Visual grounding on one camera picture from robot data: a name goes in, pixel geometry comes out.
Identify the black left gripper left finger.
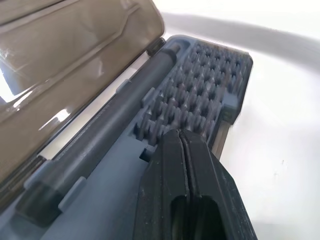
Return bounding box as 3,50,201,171
131,129,195,240

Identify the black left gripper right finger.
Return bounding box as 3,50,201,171
178,130,258,240

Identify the grey screwdriver bit case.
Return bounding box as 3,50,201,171
0,0,254,240

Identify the dark grey screwdriver handle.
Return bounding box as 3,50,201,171
15,42,185,221

